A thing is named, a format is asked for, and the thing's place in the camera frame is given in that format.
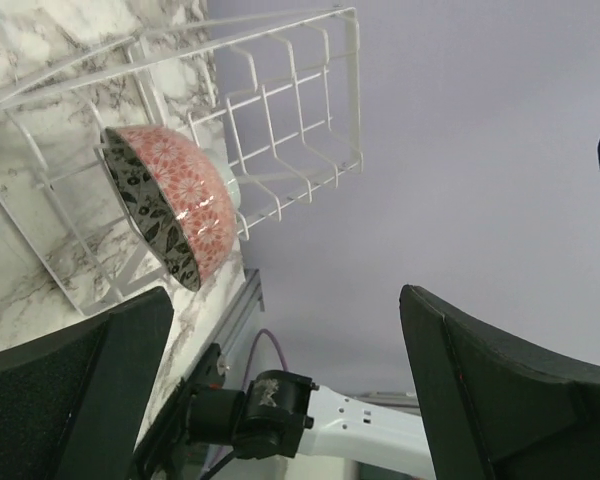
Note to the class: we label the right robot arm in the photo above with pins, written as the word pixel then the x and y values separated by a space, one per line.
pixel 283 414

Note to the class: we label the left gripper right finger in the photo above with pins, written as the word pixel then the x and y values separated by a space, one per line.
pixel 495 406

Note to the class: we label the white wire dish rack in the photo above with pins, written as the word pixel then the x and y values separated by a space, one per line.
pixel 272 99

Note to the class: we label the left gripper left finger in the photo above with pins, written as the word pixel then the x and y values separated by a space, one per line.
pixel 72 402

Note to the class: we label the aluminium frame rail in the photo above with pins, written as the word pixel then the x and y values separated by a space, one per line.
pixel 248 299

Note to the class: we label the red floral bowl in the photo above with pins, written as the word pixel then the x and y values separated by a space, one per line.
pixel 176 198

